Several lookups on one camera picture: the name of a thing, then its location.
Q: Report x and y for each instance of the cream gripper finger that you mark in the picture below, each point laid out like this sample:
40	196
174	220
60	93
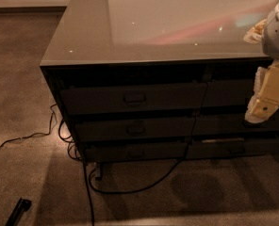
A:
265	101
255	34

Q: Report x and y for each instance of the drawer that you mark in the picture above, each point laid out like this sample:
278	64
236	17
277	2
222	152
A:
133	129
232	124
232	148
85	101
130	152
228	92

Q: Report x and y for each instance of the dark grey drawer cabinet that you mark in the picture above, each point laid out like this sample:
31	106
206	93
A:
119	43

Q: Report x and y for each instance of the black bar on floor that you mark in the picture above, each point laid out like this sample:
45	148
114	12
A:
22	205

